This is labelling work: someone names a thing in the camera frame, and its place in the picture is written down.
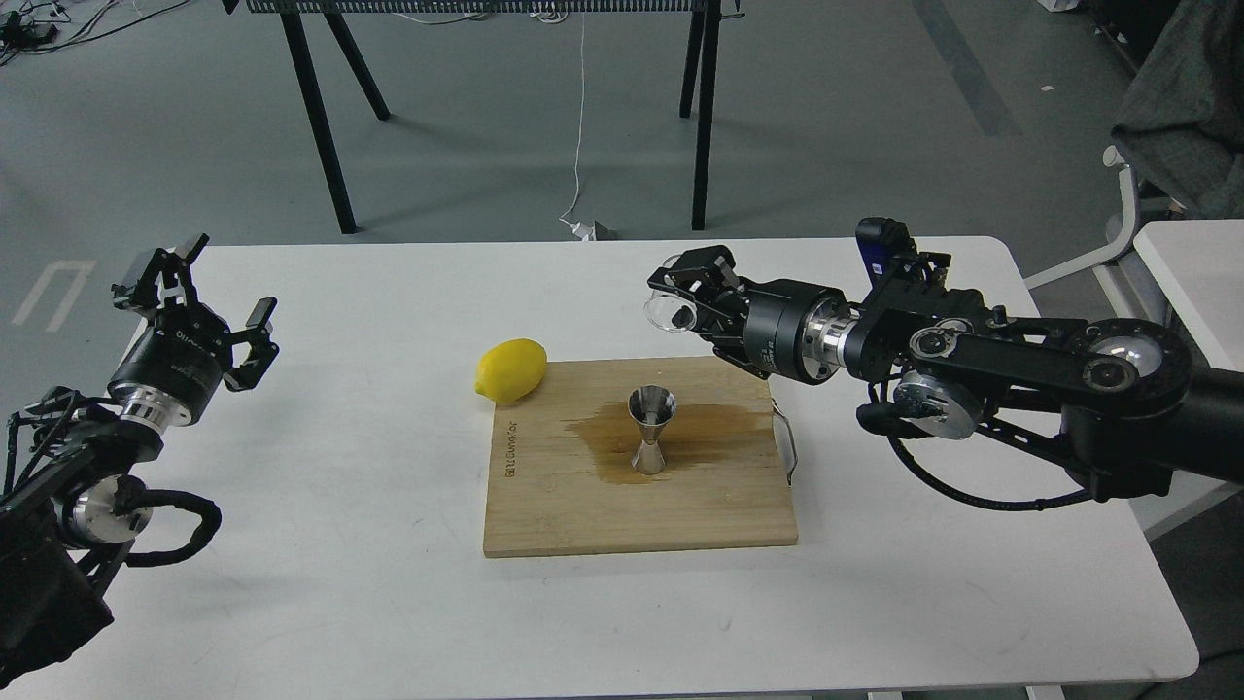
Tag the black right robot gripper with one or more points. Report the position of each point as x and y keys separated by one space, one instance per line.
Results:
x=791 y=329

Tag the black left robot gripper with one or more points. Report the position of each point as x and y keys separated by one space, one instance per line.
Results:
x=184 y=353

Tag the clear small measuring cup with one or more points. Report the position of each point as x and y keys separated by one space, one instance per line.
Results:
x=672 y=311

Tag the steel double jigger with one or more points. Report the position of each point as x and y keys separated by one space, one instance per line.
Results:
x=652 y=407

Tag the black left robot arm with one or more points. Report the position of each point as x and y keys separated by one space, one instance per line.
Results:
x=73 y=513

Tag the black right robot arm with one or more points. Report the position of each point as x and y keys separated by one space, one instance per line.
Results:
x=1119 y=404

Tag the yellow lemon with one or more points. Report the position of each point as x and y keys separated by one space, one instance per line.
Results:
x=511 y=370

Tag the bamboo cutting board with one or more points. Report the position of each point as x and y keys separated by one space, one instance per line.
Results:
x=561 y=482

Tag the white office chair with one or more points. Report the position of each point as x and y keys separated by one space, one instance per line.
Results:
x=1120 y=237

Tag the white side table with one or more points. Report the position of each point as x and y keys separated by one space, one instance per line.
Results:
x=1198 y=265

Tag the person in grey clothes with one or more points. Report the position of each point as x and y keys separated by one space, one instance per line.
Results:
x=1180 y=125

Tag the black metal frame table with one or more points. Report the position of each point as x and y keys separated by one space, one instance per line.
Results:
x=386 y=93

